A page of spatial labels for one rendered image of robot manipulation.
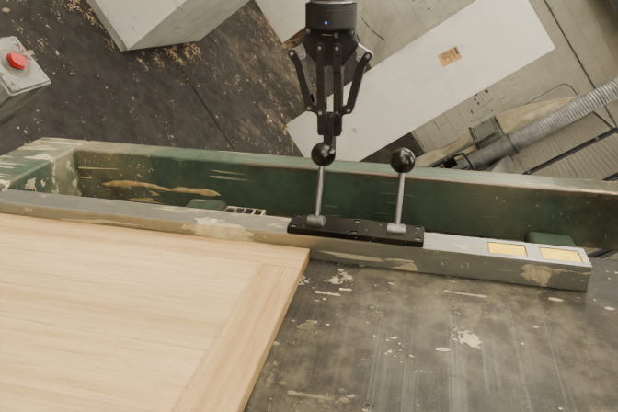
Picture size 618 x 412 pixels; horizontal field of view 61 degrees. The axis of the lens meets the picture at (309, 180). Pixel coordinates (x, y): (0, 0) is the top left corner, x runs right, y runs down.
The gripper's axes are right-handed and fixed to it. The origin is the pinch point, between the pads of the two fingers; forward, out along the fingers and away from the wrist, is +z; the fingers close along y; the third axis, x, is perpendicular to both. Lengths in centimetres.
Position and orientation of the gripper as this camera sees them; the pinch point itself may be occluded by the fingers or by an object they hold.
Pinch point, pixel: (329, 135)
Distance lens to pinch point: 84.4
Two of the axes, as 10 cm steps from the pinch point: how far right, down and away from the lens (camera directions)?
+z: 0.0, 9.2, 3.9
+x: -2.2, 3.8, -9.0
